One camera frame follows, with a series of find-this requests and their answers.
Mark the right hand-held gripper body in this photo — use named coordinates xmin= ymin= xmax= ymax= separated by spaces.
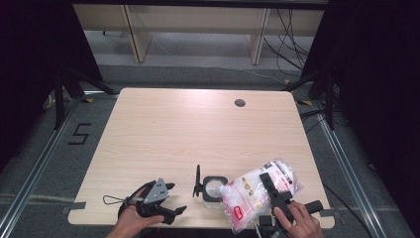
xmin=259 ymin=191 xmax=325 ymax=238

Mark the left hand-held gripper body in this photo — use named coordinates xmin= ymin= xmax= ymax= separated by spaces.
xmin=135 ymin=178 xmax=170 ymax=218

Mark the red and white plastic bag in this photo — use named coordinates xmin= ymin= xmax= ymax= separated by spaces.
xmin=219 ymin=158 xmax=304 ymax=235

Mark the glass jar with black lid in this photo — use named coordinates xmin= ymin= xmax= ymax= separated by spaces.
xmin=192 ymin=164 xmax=230 ymax=210

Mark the person's right hand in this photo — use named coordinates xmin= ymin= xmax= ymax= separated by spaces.
xmin=273 ymin=200 xmax=325 ymax=238

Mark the person's left hand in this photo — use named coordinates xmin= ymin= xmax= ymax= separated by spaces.
xmin=106 ymin=187 xmax=165 ymax=238

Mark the black metal stand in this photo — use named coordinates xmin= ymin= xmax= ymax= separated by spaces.
xmin=53 ymin=67 xmax=117 ymax=131
xmin=282 ymin=69 xmax=339 ymax=131

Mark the black curtain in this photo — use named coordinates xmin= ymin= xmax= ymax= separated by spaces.
xmin=0 ymin=0 xmax=104 ymax=170
xmin=301 ymin=0 xmax=420 ymax=229

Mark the black curved strap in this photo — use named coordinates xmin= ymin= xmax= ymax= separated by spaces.
xmin=118 ymin=179 xmax=157 ymax=217

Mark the thin grey strap loop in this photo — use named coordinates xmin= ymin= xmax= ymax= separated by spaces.
xmin=102 ymin=194 xmax=129 ymax=206

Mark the black floor cable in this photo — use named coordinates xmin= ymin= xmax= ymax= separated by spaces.
xmin=322 ymin=182 xmax=375 ymax=238

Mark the aluminium floor rail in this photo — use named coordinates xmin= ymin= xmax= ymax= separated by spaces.
xmin=311 ymin=98 xmax=388 ymax=238
xmin=0 ymin=93 xmax=85 ymax=229

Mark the bundle of black cables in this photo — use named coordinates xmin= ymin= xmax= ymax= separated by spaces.
xmin=262 ymin=9 xmax=313 ymax=71

